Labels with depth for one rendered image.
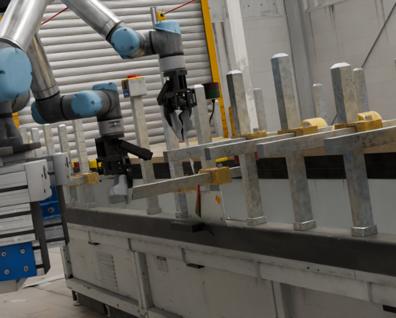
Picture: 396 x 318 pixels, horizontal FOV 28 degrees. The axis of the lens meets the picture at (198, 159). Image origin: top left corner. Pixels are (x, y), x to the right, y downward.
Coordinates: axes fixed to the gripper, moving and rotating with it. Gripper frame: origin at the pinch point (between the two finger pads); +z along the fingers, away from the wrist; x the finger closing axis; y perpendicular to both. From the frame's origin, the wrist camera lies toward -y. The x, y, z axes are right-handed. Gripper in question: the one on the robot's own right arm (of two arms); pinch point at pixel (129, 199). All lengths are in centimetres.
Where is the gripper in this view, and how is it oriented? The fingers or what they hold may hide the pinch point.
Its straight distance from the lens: 238.7
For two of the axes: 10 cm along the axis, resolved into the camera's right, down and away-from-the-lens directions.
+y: -8.8, 1.6, -4.4
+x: 4.4, -0.2, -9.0
